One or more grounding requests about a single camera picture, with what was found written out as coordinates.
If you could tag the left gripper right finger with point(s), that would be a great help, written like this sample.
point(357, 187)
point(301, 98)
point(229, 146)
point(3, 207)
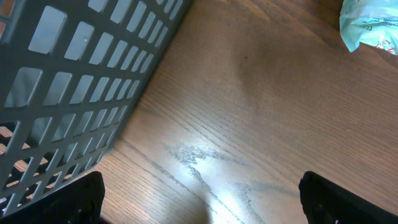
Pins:
point(325, 202)

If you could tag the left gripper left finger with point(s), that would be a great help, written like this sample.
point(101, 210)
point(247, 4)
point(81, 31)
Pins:
point(78, 202)

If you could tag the teal tissue pack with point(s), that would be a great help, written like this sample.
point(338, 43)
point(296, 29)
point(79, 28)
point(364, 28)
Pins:
point(370, 22)

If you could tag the grey plastic basket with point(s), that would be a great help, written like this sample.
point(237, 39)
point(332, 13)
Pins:
point(71, 73)

